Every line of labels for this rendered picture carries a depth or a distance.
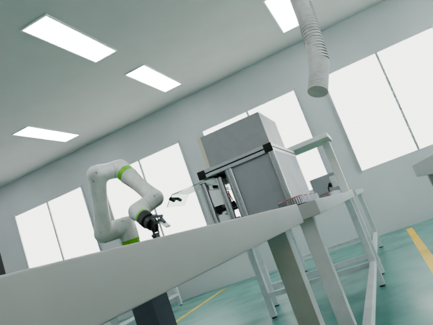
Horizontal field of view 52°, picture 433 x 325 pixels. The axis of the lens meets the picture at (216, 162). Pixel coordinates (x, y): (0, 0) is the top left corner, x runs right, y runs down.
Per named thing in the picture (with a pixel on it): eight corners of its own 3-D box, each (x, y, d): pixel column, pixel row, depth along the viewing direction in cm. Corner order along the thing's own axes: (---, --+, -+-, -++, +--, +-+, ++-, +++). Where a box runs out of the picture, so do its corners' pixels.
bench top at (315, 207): (78, 300, 177) (75, 287, 178) (240, 237, 383) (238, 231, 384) (320, 213, 146) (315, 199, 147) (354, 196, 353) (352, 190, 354)
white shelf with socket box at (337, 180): (304, 207, 328) (281, 150, 336) (311, 205, 363) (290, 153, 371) (350, 190, 318) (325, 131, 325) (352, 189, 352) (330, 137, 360)
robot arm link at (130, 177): (125, 187, 289) (118, 176, 282) (139, 177, 293) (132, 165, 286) (154, 214, 265) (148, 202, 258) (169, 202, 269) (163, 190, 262)
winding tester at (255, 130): (208, 171, 254) (196, 138, 257) (231, 173, 295) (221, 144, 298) (270, 145, 242) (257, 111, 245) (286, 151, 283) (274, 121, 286)
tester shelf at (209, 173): (199, 180, 243) (196, 173, 244) (236, 181, 307) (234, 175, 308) (273, 149, 230) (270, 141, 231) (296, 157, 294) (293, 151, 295)
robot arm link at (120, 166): (106, 175, 298) (106, 158, 293) (123, 171, 306) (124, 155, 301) (119, 187, 286) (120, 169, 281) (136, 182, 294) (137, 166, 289)
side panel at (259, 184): (246, 227, 233) (225, 169, 239) (247, 226, 236) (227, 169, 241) (296, 208, 225) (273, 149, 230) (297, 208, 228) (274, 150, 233)
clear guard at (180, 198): (166, 207, 254) (163, 197, 255) (183, 206, 276) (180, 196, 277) (216, 187, 244) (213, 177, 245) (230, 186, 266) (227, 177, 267)
